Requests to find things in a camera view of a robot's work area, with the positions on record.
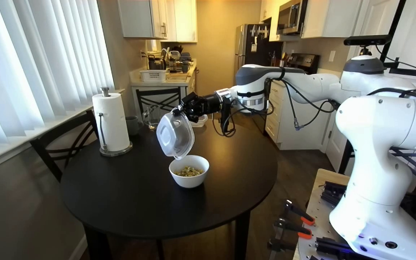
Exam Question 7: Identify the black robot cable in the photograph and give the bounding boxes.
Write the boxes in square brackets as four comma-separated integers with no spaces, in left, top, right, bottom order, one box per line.
[211,66,416,258]

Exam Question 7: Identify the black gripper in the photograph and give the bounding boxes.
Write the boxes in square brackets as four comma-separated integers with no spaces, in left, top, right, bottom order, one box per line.
[180,91,226,124]

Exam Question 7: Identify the stainless steel refrigerator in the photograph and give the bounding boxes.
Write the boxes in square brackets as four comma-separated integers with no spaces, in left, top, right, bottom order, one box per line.
[233,23,285,73]

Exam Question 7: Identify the metal paper towel holder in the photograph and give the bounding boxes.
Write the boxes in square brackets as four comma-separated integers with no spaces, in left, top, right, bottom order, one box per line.
[94,85,135,159]

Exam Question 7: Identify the white dish tray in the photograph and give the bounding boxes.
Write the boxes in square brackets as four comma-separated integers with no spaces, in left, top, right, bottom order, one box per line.
[139,68,170,82]

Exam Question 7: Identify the white kitchen counter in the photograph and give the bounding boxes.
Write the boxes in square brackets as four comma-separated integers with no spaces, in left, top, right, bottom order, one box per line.
[129,59,200,118]

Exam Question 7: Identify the white door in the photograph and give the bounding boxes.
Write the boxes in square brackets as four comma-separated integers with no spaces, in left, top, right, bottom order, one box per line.
[324,0,416,172]

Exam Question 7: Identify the black camera bar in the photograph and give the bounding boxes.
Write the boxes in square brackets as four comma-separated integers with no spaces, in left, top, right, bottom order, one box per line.
[343,33,393,47]

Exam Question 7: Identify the black camera stand pole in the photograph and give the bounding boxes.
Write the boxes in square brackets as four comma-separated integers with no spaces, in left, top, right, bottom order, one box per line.
[337,0,409,174]

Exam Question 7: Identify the small white plastic container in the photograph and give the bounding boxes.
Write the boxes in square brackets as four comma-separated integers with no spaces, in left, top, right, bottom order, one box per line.
[191,114,210,130]

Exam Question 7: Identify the white kitchen base cabinet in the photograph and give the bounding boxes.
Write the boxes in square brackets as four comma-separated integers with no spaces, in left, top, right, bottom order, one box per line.
[265,78,341,151]

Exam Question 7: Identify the clear drinking glass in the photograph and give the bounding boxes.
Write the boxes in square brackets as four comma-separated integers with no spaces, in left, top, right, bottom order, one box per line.
[142,105,161,131]

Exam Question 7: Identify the clear plastic lunchbox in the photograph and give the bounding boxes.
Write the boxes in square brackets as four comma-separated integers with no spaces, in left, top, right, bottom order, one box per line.
[155,107,197,161]

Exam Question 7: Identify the black coffee maker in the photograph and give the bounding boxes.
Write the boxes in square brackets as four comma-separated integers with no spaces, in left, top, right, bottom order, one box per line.
[146,42,194,73]

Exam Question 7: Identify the white vertical window blinds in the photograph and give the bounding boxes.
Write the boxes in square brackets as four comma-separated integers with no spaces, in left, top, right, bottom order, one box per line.
[0,0,116,151]

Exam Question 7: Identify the white paper towel roll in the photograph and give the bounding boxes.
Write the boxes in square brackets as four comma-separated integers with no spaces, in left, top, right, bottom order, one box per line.
[92,91,133,153]

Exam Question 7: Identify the white ceramic bowl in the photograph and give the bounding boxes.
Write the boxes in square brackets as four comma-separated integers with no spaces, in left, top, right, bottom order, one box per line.
[168,153,213,190]

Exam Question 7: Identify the black table leg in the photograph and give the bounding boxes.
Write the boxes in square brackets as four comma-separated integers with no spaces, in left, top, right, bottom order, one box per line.
[233,209,253,260]
[81,222,115,260]
[155,238,167,260]

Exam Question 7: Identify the black box on bench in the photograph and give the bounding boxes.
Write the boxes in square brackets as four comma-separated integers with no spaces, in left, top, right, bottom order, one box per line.
[320,180,350,206]

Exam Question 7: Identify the black wooden chair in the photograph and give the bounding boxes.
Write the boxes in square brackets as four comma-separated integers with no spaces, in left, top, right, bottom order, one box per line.
[135,85,184,120]
[29,108,102,183]

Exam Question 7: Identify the white wall cabinet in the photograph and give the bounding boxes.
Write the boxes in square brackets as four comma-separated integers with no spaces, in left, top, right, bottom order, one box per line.
[162,0,200,43]
[118,0,170,40]

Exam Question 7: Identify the stainless steel microwave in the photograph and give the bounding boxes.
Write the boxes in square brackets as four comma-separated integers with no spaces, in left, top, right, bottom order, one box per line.
[276,0,310,37]

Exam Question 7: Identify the light wooden work bench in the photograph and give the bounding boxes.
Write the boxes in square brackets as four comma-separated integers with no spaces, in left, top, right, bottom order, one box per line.
[291,167,359,260]

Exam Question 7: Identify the orange tipped black clamp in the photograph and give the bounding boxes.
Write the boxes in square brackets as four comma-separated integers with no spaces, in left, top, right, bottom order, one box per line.
[284,198,317,226]
[274,216,314,241]

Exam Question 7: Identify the black kitchen stove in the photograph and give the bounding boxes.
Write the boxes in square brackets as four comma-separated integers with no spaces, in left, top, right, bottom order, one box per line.
[279,52,323,76]

